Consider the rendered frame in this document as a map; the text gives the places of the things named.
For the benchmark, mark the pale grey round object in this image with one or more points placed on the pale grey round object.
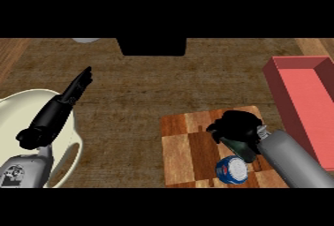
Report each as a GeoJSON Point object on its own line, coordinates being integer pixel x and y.
{"type": "Point", "coordinates": [85, 40]}

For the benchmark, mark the blue can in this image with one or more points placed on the blue can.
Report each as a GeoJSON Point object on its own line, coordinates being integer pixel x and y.
{"type": "Point", "coordinates": [232, 170]}

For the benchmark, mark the black box appliance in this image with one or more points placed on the black box appliance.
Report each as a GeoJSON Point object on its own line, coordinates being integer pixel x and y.
{"type": "Point", "coordinates": [152, 46]}

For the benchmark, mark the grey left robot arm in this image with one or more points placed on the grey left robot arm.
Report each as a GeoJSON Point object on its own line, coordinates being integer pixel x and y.
{"type": "Point", "coordinates": [23, 170]}

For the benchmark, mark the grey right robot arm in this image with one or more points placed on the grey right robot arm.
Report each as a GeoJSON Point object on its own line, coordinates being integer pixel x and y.
{"type": "Point", "coordinates": [291, 163]}

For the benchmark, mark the checkered wooden cutting board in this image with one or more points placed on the checkered wooden cutting board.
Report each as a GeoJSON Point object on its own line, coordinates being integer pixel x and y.
{"type": "Point", "coordinates": [195, 153]}

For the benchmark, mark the red cardboard box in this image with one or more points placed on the red cardboard box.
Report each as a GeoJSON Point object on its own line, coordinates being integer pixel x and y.
{"type": "Point", "coordinates": [304, 109]}

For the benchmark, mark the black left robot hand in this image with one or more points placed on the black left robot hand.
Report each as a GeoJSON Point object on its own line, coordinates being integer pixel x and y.
{"type": "Point", "coordinates": [48, 117]}

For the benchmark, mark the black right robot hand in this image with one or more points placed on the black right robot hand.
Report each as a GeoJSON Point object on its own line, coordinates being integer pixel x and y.
{"type": "Point", "coordinates": [236, 125]}

